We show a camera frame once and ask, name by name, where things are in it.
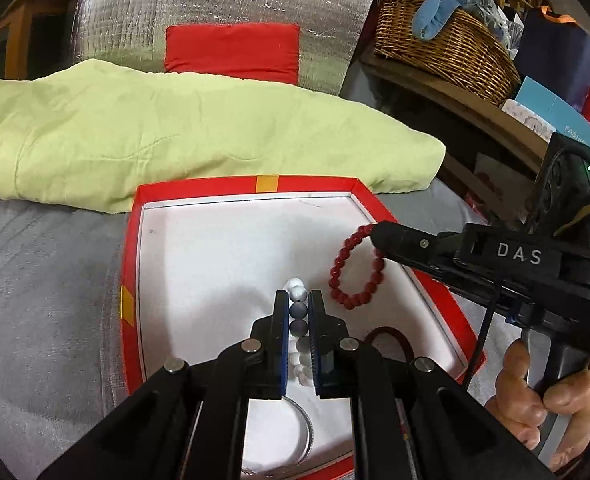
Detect red cardboard box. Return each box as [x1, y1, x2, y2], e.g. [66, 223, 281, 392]
[120, 175, 486, 480]

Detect white printed card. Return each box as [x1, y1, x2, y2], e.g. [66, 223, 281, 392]
[502, 99, 556, 142]

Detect red cushion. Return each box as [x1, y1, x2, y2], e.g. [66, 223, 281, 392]
[165, 23, 300, 85]

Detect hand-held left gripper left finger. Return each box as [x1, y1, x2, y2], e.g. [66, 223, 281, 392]
[37, 290, 290, 480]

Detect silver foil insulation sheet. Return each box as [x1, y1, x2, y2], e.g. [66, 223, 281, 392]
[72, 0, 382, 96]

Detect silver bangle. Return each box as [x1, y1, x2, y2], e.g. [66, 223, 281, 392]
[240, 395, 316, 478]

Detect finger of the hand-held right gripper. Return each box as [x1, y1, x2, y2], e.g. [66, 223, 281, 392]
[370, 221, 458, 262]
[382, 251, 500, 297]

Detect clear plastic bags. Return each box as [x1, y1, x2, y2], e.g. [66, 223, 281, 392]
[467, 0, 524, 58]

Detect wicker basket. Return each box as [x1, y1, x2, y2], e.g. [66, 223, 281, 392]
[374, 0, 522, 107]

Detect wooden shelf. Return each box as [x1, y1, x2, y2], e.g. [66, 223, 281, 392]
[360, 45, 550, 221]

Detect grey bed sheet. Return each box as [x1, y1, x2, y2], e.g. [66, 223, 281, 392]
[0, 180, 590, 480]

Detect blue cloth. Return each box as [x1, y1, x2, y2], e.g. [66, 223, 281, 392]
[414, 0, 470, 41]

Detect person's right hand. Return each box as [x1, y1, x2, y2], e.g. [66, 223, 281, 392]
[485, 341, 590, 472]

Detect navy bag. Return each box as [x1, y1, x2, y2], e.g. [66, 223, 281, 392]
[514, 6, 590, 113]

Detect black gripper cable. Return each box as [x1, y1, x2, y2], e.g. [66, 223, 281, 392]
[462, 280, 500, 391]

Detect light green blanket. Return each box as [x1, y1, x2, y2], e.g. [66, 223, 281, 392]
[0, 58, 446, 215]

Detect light blue box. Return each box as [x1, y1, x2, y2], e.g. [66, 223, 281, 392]
[515, 76, 590, 158]

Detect white bead bracelet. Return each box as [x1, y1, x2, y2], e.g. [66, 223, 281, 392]
[284, 277, 316, 388]

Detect dark red hair tie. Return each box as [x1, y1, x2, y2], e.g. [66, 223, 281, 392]
[362, 326, 416, 362]

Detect red bead bracelet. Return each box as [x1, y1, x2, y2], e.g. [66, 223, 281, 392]
[332, 224, 386, 309]

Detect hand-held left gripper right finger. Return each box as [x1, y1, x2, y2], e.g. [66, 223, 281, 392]
[309, 290, 558, 480]

